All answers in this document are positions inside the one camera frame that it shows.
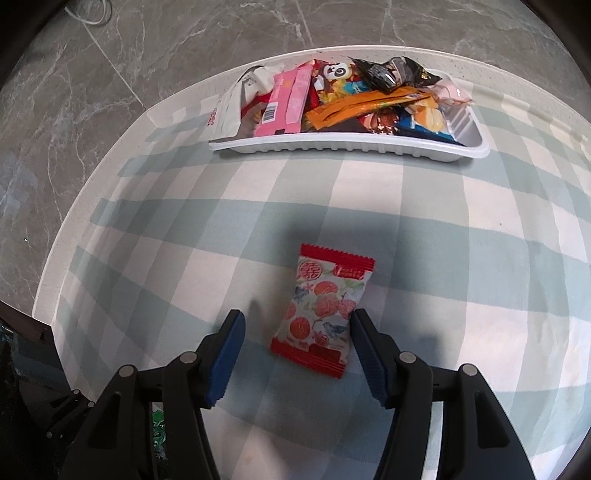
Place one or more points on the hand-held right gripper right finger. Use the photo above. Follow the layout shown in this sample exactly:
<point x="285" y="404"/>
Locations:
<point x="369" y="355"/>

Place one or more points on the green plastic bag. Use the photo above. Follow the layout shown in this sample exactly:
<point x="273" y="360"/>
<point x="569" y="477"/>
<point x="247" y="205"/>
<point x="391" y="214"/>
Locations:
<point x="158" y="431"/>

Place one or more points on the white pouch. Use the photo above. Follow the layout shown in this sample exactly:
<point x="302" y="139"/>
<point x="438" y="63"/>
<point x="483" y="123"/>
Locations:
<point x="228" y="110"/>

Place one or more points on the pink snack box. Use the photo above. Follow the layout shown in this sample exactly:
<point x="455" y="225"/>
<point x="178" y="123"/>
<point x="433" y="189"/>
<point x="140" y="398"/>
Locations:
<point x="286" y="101"/>

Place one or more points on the red white fruit candy packet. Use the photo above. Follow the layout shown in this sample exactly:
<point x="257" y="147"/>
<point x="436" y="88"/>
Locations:
<point x="318" y="314"/>

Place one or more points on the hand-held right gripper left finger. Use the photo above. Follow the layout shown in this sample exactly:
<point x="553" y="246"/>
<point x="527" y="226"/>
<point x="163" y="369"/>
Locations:
<point x="226" y="360"/>

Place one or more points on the blue cake packet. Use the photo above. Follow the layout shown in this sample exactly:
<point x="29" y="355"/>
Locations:
<point x="429" y="120"/>

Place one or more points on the pale pink white packet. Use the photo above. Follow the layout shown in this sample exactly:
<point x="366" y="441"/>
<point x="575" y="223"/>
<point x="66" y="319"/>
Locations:
<point x="455" y="94"/>

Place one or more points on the panda print snack packet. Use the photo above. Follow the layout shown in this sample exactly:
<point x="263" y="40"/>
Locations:
<point x="339" y="71"/>

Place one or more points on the orange snack packet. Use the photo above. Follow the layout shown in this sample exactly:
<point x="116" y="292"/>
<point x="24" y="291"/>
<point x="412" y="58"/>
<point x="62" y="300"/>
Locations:
<point x="360" y="108"/>

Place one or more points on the black snack packet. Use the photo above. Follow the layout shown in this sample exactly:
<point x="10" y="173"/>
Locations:
<point x="392" y="74"/>

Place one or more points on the dark red foil packet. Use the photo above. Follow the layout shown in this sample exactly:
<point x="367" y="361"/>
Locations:
<point x="378" y="122"/>

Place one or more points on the white plastic tray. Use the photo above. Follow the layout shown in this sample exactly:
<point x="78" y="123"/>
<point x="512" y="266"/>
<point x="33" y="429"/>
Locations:
<point x="346" y="147"/>

